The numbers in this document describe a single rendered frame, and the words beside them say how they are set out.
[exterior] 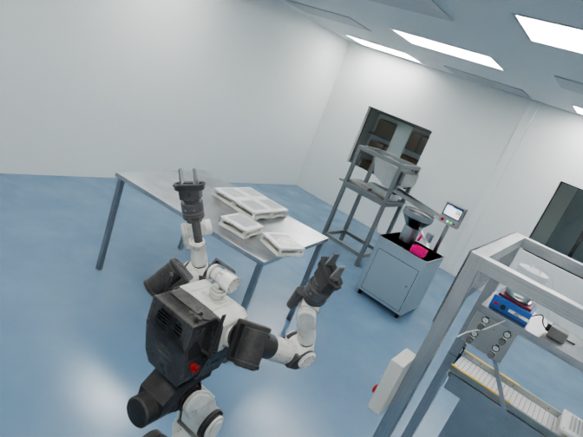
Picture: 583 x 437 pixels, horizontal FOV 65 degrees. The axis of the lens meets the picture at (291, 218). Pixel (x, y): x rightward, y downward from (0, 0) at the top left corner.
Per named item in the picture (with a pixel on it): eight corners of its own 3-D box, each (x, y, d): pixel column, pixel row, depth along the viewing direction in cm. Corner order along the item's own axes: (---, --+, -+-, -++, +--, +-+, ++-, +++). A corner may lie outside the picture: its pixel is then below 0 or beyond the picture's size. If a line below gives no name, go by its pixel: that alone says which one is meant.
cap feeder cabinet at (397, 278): (352, 290, 540) (378, 234, 517) (374, 283, 585) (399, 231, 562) (397, 321, 507) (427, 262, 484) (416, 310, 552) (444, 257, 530)
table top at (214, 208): (114, 176, 363) (115, 172, 362) (202, 172, 460) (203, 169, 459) (262, 266, 306) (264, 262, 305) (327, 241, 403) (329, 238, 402)
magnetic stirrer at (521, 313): (487, 305, 242) (495, 291, 239) (495, 297, 259) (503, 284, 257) (525, 327, 232) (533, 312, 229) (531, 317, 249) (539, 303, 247)
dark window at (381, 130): (348, 162, 860) (370, 105, 827) (348, 162, 861) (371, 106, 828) (407, 192, 792) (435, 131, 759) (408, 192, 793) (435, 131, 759)
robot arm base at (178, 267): (169, 309, 179) (155, 307, 168) (153, 283, 183) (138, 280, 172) (199, 283, 179) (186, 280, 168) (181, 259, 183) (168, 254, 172)
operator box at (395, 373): (366, 406, 198) (390, 358, 190) (383, 392, 211) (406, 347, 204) (378, 415, 195) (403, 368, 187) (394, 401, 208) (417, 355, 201)
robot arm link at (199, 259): (212, 244, 195) (215, 271, 209) (192, 237, 197) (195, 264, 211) (201, 261, 188) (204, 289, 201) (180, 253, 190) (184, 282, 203)
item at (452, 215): (422, 249, 526) (446, 200, 507) (425, 248, 534) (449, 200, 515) (440, 259, 514) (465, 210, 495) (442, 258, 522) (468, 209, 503)
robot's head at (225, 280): (223, 301, 160) (230, 279, 157) (203, 285, 165) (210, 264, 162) (234, 296, 166) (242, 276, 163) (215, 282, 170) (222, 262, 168)
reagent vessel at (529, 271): (501, 292, 241) (519, 262, 235) (507, 287, 254) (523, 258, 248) (530, 308, 233) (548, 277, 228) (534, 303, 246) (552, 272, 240)
